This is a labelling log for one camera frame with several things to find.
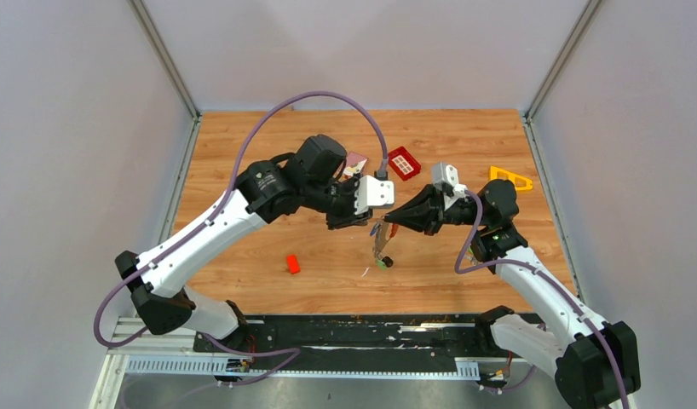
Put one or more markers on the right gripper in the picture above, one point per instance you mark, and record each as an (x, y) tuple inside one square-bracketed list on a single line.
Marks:
[(424, 211)]

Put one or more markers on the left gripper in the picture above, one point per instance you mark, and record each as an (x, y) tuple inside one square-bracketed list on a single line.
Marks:
[(348, 218)]

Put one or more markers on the blue tag key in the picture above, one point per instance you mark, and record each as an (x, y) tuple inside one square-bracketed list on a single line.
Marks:
[(375, 228)]

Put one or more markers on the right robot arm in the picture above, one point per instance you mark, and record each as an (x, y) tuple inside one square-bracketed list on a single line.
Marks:
[(593, 362)]

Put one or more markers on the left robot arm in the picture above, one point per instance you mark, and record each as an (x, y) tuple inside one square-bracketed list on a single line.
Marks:
[(264, 191)]

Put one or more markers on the playing card box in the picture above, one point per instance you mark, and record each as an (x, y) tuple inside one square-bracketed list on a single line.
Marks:
[(355, 163)]

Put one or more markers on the red window brick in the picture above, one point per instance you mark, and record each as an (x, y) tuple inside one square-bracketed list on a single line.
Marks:
[(402, 162)]

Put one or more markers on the red rectangular block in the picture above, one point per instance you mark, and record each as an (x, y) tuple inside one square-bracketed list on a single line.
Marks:
[(293, 264)]

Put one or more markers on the yellow triangular brick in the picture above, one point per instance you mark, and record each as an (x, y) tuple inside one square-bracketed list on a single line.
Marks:
[(521, 183)]

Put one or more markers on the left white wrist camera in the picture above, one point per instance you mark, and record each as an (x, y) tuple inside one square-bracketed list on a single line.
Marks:
[(372, 194)]

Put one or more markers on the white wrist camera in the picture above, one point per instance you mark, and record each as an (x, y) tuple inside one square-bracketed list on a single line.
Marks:
[(445, 179), (372, 194)]

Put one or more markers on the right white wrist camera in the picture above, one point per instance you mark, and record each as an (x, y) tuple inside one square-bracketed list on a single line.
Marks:
[(445, 179)]

